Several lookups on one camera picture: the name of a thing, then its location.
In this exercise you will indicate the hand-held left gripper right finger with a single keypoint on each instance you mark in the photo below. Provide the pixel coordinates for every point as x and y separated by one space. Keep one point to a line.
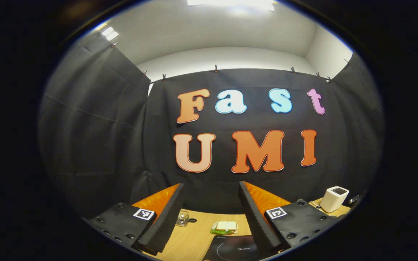
256 221

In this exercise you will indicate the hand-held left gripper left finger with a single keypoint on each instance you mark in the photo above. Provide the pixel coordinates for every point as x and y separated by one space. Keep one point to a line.
167 221

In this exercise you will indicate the black induction cooktop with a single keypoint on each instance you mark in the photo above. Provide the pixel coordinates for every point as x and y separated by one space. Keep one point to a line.
230 250

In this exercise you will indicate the small white plate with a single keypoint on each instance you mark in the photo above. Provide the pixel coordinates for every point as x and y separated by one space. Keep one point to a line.
235 230

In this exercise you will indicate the white box-shaped appliance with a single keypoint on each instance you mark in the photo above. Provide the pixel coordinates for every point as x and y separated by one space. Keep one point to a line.
334 199

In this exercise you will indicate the black backdrop cloth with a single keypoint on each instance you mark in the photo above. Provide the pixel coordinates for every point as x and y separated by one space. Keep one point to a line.
122 127

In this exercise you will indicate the row of cloth clips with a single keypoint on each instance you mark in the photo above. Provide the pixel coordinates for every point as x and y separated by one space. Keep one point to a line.
216 69

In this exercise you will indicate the small ceiling light panel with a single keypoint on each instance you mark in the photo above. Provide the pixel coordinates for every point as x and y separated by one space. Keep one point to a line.
110 33

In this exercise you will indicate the large ceiling light panel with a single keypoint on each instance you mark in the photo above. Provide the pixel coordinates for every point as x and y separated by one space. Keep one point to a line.
230 3

